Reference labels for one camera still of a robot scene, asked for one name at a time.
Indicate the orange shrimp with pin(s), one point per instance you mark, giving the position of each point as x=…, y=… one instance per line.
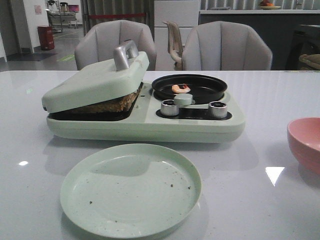
x=180, y=89

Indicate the bread slice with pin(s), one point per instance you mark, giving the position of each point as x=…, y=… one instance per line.
x=120, y=104

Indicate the mint green sandwich maker lid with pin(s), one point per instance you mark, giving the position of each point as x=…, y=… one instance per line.
x=99, y=82

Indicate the pink bowl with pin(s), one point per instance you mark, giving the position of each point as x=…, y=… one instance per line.
x=303, y=136

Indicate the mint green breakfast maker base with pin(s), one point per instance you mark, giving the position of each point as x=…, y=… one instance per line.
x=143, y=124

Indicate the left silver control knob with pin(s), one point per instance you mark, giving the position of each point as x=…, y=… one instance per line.
x=169, y=108

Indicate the silver control knob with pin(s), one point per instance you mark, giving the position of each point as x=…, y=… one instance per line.
x=217, y=109
x=169, y=108

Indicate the black round frying pan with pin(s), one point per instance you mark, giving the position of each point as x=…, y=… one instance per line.
x=203, y=88

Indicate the right silver control knob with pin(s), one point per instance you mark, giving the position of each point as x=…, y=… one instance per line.
x=217, y=109

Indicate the beige office chair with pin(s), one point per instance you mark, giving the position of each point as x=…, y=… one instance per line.
x=175, y=46

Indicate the mint green round plate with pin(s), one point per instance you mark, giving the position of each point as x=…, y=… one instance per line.
x=131, y=191

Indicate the right grey upholstered chair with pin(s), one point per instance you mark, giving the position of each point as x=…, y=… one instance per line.
x=225, y=46

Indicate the grey upholstered chair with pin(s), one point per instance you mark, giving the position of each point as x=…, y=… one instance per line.
x=98, y=44
x=225, y=46

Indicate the left grey upholstered chair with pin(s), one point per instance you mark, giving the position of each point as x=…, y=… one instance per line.
x=98, y=44

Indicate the white cabinet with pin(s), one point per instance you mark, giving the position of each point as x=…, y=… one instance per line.
x=183, y=12

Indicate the red trash bin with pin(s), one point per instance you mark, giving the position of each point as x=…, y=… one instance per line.
x=45, y=34

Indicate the fruit plate on counter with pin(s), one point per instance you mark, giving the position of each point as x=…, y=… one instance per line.
x=267, y=5

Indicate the dark grey counter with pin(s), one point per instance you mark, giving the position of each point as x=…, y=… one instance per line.
x=288, y=33

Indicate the beige cushion at right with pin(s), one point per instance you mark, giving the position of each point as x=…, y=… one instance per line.
x=312, y=60

